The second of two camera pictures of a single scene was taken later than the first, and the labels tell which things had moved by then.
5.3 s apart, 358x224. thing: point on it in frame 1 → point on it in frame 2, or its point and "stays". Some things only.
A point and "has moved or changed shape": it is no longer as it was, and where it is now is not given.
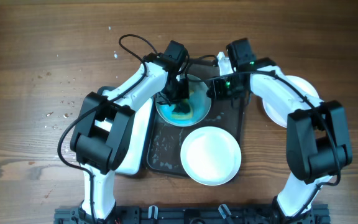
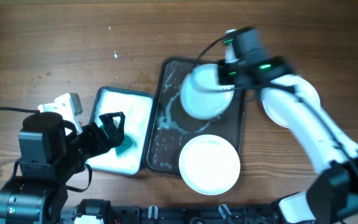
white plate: x=201 y=104 → x=202 y=96
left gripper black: x=184 y=87 → x=100 y=141
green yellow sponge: x=184 y=116 has moved or changed shape
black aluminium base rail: x=321 y=214 stays
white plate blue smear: x=211 y=155 has moved or changed shape
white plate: x=280 y=118 stays
